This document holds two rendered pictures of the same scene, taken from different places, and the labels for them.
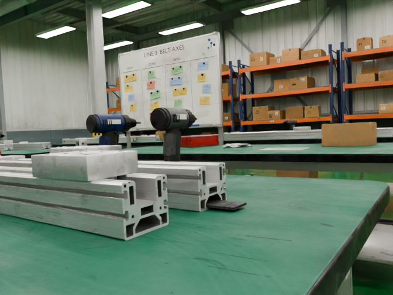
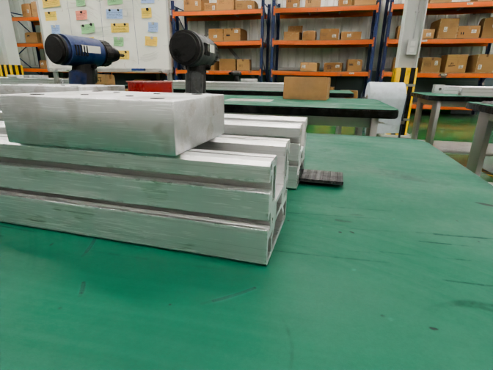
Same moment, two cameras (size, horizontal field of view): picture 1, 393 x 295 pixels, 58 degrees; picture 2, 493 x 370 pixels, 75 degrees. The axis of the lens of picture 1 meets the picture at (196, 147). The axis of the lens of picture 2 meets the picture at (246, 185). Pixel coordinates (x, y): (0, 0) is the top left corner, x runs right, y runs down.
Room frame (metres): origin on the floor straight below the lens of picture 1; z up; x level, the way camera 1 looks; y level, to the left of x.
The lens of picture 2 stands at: (0.31, 0.20, 0.92)
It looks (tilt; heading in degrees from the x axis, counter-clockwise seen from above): 19 degrees down; 339
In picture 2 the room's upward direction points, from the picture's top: 1 degrees clockwise
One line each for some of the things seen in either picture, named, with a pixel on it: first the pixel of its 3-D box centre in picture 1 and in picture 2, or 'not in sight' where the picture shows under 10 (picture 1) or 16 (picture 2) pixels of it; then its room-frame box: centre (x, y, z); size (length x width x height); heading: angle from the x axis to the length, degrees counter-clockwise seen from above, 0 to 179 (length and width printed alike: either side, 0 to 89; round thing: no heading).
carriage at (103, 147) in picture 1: (86, 159); (66, 105); (0.93, 0.29, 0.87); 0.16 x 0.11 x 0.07; 54
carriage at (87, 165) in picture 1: (85, 171); (126, 131); (0.63, 0.20, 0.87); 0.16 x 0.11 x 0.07; 54
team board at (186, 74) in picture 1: (169, 127); (108, 70); (4.21, 0.31, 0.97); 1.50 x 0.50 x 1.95; 55
